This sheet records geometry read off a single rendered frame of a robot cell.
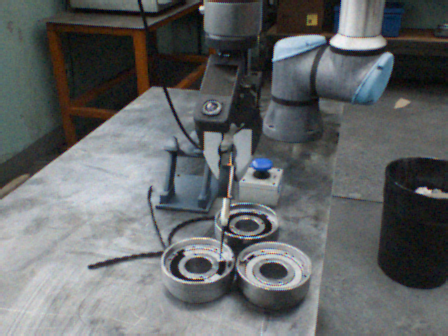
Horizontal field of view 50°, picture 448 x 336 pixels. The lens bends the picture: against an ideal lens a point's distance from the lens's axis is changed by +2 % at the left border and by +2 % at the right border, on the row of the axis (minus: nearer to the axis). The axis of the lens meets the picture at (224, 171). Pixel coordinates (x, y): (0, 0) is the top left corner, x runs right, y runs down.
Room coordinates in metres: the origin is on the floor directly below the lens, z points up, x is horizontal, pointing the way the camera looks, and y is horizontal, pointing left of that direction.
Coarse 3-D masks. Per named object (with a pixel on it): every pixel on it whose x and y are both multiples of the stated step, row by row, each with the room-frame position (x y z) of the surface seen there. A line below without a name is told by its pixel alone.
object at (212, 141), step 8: (208, 136) 0.62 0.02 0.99; (216, 136) 0.62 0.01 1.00; (208, 144) 0.62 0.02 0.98; (216, 144) 0.62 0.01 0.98; (208, 152) 0.62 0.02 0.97; (216, 152) 0.62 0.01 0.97; (208, 160) 0.62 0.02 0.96; (216, 160) 0.62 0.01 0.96; (216, 168) 0.62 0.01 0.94; (216, 176) 0.63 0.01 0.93
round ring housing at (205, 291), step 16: (192, 240) 0.59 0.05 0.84; (208, 240) 0.59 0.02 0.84; (192, 256) 0.56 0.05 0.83; (208, 256) 0.56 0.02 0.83; (224, 256) 0.56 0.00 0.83; (192, 272) 0.56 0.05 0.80; (208, 272) 0.52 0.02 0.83; (176, 288) 0.50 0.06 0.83; (192, 288) 0.49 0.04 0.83; (208, 288) 0.49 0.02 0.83; (224, 288) 0.50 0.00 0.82
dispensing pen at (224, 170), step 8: (232, 144) 0.64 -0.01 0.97; (232, 152) 0.64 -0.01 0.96; (232, 160) 0.63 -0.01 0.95; (224, 168) 0.61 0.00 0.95; (224, 176) 0.60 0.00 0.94; (224, 184) 0.60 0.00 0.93; (224, 192) 0.59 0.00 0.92; (224, 200) 0.60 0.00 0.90; (224, 208) 0.59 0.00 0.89; (224, 216) 0.58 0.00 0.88; (224, 224) 0.58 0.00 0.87; (224, 232) 0.57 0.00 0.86
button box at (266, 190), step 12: (252, 168) 0.81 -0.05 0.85; (240, 180) 0.76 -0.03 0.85; (252, 180) 0.77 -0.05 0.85; (264, 180) 0.77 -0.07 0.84; (276, 180) 0.77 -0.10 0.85; (240, 192) 0.76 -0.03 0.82; (252, 192) 0.75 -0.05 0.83; (264, 192) 0.75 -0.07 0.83; (276, 192) 0.74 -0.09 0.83; (264, 204) 0.75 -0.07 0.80; (276, 204) 0.75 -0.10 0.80
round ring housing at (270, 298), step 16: (240, 256) 0.55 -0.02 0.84; (256, 256) 0.56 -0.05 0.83; (288, 256) 0.56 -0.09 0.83; (304, 256) 0.55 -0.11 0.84; (240, 272) 0.51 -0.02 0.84; (256, 272) 0.52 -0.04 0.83; (272, 272) 0.55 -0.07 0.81; (288, 272) 0.53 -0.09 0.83; (304, 272) 0.53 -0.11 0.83; (240, 288) 0.51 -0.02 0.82; (256, 288) 0.48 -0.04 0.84; (272, 288) 0.48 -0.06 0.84; (288, 288) 0.48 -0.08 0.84; (304, 288) 0.49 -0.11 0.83; (256, 304) 0.49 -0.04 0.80; (272, 304) 0.48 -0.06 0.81; (288, 304) 0.49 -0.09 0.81
